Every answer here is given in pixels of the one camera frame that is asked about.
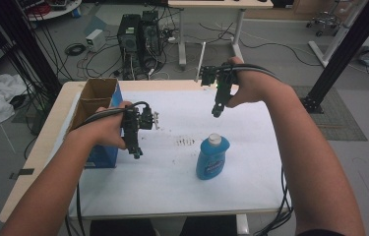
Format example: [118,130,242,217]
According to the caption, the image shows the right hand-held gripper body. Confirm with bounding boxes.
[201,63,239,106]

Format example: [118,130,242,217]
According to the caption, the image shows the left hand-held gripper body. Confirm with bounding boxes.
[121,102,160,150]

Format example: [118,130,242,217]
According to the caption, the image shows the blue cardboard box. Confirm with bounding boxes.
[68,78,124,169]

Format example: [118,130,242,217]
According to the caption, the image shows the blue bottle with white cap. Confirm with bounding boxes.
[195,133,231,181]

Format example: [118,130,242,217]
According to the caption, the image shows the person's left hand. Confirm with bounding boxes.
[87,100,133,150]

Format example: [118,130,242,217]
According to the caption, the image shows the person's right hand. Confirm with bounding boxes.
[225,56,291,109]

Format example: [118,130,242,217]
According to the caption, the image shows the white bar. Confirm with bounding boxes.
[194,41,208,83]

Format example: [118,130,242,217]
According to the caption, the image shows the person's dark trousers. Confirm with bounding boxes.
[89,214,239,236]

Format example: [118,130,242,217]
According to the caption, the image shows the white desk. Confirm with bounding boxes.
[167,0,275,72]

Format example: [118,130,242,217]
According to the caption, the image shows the black computer tower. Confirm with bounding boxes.
[139,10,164,72]
[116,13,142,82]

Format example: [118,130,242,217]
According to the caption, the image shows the small white box device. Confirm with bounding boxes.
[85,29,107,53]

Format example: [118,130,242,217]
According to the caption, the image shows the black tape strip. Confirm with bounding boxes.
[9,167,35,181]

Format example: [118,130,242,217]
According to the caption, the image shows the white table leg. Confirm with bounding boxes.
[235,213,250,236]

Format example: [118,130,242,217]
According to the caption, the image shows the white metal stand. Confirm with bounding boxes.
[308,0,369,68]

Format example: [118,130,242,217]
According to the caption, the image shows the office chair base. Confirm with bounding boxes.
[305,9,342,37]

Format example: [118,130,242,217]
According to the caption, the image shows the grey floor mat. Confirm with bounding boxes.
[291,86,368,142]

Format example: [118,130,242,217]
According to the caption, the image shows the round white table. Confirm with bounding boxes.
[18,0,83,23]

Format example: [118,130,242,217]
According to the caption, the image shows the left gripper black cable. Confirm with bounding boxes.
[73,100,152,131]

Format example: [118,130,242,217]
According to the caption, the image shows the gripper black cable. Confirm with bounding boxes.
[219,63,283,83]
[73,100,152,131]

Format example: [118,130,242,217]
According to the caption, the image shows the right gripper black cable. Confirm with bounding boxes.
[219,63,283,83]

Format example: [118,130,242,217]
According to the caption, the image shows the long black floor cable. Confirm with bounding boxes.
[200,22,324,67]

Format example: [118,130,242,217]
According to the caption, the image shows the coiled black cable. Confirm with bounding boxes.
[64,42,88,57]

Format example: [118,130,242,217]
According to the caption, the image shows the black metal frame post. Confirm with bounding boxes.
[301,0,369,115]
[0,0,63,99]

